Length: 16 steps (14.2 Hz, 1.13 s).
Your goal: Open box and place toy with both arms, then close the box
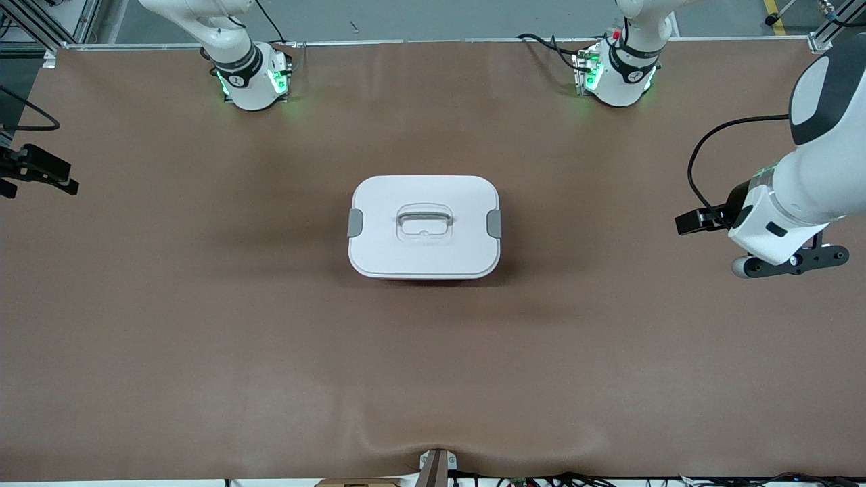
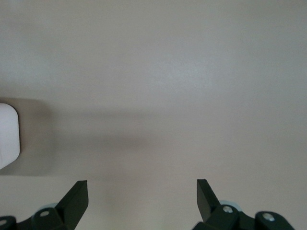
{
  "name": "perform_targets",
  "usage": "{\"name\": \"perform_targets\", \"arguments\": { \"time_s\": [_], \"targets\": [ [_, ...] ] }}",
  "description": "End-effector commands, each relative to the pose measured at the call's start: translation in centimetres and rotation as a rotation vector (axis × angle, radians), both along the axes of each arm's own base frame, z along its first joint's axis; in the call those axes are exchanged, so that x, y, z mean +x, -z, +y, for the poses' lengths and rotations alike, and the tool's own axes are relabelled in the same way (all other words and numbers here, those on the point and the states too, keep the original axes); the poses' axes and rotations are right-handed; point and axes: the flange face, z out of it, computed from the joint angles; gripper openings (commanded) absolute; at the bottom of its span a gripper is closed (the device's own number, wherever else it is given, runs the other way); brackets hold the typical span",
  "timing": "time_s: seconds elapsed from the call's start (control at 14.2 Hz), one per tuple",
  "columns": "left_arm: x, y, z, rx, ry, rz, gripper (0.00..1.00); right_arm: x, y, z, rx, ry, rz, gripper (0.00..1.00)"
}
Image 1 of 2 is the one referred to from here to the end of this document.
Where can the aluminium table edge rail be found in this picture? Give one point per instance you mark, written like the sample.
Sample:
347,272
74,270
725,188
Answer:
406,41

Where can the aluminium frame post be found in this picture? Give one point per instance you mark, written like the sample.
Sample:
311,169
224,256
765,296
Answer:
88,17
846,17

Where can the pink plastic box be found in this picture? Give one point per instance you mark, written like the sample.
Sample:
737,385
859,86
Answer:
426,278

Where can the black caster wheel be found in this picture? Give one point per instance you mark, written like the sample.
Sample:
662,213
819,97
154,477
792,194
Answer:
771,19

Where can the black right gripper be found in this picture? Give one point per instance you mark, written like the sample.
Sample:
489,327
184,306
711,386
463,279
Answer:
15,166

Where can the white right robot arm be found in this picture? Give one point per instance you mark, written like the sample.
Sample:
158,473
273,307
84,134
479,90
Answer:
250,88

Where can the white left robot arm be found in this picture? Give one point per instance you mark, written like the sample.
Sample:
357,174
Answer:
812,176

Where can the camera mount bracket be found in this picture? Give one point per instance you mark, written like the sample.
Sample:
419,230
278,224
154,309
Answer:
436,470

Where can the white box lid grey latches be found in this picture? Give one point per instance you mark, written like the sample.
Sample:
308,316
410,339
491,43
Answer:
433,260

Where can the brown table mat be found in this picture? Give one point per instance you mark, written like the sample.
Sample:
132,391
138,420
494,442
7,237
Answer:
433,372

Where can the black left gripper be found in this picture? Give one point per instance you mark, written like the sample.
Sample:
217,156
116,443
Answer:
732,206

